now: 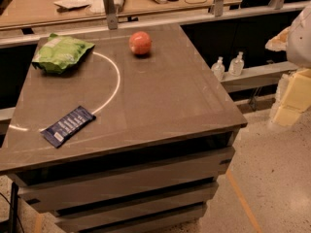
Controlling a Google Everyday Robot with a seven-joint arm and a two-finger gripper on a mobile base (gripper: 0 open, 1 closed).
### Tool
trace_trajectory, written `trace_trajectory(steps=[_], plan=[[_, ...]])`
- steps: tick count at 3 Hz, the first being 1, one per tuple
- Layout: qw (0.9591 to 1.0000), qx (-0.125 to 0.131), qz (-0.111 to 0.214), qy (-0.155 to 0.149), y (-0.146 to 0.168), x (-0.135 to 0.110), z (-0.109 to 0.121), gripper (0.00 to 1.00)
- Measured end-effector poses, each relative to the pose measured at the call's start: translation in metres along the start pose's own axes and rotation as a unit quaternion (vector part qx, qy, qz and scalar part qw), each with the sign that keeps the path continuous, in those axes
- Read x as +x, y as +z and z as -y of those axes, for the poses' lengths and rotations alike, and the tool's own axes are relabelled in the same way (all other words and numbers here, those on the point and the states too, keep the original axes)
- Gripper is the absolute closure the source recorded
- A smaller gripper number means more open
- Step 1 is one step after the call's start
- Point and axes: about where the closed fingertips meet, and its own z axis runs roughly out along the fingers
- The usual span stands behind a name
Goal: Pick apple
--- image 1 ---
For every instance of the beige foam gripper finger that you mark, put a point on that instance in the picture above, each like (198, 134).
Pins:
(278, 42)

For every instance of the red apple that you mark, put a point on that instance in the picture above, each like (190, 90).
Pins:
(140, 43)

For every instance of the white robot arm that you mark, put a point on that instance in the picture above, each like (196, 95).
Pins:
(295, 40)

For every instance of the white paper sheets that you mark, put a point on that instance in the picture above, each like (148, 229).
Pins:
(95, 6)

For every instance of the green chip bag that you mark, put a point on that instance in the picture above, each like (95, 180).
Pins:
(60, 53)

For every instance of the blue snack bar wrapper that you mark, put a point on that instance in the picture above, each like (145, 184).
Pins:
(61, 131)

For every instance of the grey metal post bracket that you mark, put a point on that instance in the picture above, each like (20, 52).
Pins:
(111, 17)

